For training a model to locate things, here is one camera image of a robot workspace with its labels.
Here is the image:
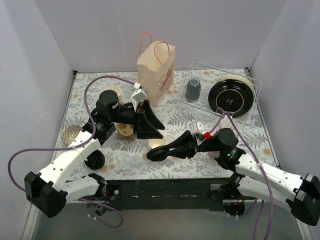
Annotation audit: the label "single brown paper cup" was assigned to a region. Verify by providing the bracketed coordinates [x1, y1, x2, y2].
[147, 136, 167, 149]

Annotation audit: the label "printed kraft paper bag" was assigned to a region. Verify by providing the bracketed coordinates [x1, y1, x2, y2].
[136, 39, 176, 107]

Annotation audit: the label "black plastic cup lid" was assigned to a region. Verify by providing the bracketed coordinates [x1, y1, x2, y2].
[146, 146, 170, 162]

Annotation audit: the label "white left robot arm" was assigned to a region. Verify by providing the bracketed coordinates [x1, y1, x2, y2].
[24, 88, 165, 218]

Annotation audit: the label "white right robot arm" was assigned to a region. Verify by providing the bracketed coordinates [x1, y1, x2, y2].
[165, 128, 320, 226]

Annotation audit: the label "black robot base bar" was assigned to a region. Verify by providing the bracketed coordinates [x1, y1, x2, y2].
[106, 178, 243, 211]

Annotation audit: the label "pink straw holder cup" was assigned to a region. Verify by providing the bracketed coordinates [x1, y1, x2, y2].
[207, 151, 220, 160]

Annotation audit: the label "stacked brown pulp cup carriers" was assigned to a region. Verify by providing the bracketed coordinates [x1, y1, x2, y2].
[115, 123, 135, 139]

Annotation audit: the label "stack of brown paper cups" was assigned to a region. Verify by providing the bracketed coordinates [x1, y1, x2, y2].
[107, 86, 123, 105]

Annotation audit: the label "floral paper table mat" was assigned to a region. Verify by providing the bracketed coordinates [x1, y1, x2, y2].
[62, 71, 280, 180]

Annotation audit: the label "dark teal ceramic cup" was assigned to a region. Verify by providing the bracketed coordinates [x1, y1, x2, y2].
[185, 78, 201, 101]

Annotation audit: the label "stack of black cup lids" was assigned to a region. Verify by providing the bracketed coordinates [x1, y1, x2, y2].
[84, 150, 105, 170]

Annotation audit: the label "patterned ceramic bowl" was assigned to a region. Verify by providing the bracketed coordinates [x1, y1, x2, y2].
[60, 124, 82, 145]

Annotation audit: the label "cream ceramic plate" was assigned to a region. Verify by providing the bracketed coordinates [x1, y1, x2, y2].
[215, 74, 255, 93]

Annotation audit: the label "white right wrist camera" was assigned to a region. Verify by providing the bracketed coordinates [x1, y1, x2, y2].
[189, 121, 211, 141]

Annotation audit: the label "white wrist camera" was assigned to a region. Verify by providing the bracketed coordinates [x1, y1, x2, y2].
[189, 121, 211, 141]
[130, 82, 149, 110]

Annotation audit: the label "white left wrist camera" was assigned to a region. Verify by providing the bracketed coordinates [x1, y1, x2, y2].
[130, 82, 149, 110]

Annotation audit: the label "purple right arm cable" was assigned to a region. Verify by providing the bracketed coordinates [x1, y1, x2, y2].
[209, 111, 275, 240]

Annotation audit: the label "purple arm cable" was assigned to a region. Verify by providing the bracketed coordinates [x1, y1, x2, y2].
[209, 111, 275, 240]
[7, 75, 137, 193]

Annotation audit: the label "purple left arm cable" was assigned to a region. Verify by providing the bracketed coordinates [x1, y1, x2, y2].
[7, 75, 137, 193]

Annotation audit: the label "black plate gold ring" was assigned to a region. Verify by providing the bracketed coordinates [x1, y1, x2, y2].
[207, 76, 255, 119]

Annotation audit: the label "white wire dish rack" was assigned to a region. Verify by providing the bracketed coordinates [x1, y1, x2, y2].
[177, 62, 262, 125]

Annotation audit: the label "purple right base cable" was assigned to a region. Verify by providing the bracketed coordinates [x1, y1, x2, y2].
[226, 199, 258, 217]

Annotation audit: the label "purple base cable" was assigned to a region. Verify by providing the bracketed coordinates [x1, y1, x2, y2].
[226, 199, 258, 217]
[78, 197, 124, 229]

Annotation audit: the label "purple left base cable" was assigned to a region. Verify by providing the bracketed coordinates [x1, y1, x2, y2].
[78, 197, 124, 229]

